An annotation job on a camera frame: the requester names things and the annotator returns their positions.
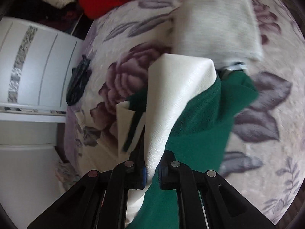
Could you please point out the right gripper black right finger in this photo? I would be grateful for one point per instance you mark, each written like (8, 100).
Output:
(207, 200)

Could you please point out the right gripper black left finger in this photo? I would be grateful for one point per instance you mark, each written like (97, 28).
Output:
(99, 200)

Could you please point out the green varsity jacket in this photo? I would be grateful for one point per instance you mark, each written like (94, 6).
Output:
(189, 108)

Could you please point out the floral purple bed blanket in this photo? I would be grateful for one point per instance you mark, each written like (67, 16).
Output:
(264, 155)

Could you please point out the white wardrobe cabinet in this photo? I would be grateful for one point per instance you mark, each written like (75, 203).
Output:
(36, 66)

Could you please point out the cream fluffy folded blanket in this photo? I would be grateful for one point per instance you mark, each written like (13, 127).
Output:
(225, 31)

